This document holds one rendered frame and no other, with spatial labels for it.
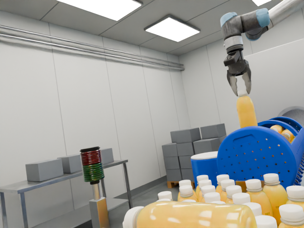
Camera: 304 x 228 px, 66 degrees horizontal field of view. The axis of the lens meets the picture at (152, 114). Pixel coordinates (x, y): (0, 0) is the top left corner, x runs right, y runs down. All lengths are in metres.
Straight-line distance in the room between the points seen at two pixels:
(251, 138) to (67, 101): 3.65
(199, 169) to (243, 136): 0.79
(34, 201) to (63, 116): 1.36
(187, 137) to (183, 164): 0.57
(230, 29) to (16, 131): 3.31
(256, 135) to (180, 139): 3.95
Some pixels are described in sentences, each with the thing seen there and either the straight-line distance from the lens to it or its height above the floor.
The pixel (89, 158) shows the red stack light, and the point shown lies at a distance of 0.74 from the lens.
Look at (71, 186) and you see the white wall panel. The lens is 4.21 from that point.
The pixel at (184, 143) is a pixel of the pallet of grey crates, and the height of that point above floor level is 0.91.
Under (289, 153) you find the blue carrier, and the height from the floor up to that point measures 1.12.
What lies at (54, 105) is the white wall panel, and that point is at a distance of 4.16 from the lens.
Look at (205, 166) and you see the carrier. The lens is 1.69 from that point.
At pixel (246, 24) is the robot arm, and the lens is 1.13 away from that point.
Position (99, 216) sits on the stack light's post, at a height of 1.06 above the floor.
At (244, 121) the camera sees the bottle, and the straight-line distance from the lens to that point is 1.04.
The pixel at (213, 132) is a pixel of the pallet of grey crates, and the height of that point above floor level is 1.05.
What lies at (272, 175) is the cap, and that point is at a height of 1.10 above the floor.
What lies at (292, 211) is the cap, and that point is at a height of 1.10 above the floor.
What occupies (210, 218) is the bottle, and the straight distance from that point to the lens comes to 0.33.
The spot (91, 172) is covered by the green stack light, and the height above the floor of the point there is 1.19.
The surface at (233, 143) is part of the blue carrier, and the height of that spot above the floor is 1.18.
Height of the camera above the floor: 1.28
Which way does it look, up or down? 4 degrees up
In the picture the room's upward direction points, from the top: 9 degrees counter-clockwise
